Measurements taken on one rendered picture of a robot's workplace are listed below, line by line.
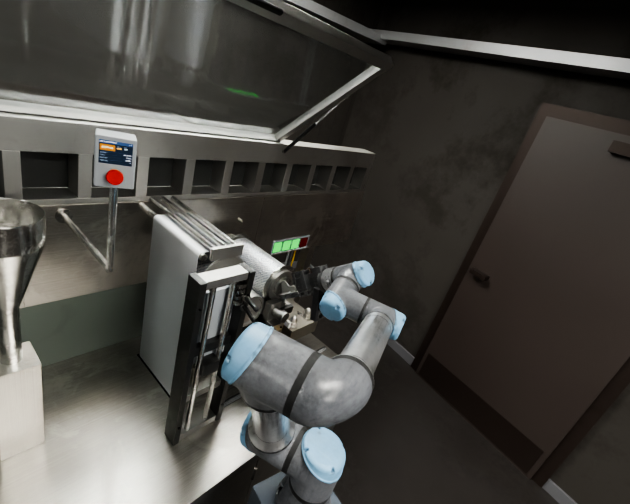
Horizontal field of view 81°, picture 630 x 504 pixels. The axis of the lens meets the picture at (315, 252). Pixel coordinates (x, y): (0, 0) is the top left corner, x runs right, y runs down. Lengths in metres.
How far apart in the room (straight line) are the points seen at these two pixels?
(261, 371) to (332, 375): 0.11
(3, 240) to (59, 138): 0.36
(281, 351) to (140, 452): 0.68
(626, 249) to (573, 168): 0.53
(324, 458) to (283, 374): 0.42
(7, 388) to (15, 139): 0.55
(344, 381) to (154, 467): 0.70
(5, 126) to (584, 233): 2.58
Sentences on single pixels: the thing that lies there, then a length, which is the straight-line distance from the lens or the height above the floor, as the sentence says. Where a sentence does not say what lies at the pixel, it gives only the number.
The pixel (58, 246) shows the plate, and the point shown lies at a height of 1.32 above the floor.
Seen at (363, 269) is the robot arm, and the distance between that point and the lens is 1.02.
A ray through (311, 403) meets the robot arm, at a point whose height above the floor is 1.47.
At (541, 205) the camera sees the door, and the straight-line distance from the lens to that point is 2.68.
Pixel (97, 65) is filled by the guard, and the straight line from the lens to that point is 0.97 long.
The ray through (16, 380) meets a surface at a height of 1.14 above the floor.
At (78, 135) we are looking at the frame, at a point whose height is 1.62.
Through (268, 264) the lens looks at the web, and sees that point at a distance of 1.27.
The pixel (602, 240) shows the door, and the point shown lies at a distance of 2.59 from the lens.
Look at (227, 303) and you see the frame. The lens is 0.96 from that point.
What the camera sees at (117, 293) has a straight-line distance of 1.38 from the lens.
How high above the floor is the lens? 1.90
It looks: 24 degrees down
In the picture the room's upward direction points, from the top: 17 degrees clockwise
